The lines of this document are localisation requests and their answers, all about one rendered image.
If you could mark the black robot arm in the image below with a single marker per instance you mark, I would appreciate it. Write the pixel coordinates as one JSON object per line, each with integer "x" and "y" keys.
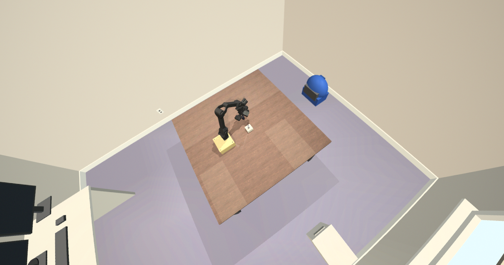
{"x": 223, "y": 130}

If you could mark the white square block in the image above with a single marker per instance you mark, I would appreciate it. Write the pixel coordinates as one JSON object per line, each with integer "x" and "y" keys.
{"x": 249, "y": 129}

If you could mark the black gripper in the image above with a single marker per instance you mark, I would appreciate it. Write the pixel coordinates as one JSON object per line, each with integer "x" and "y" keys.
{"x": 239, "y": 117}

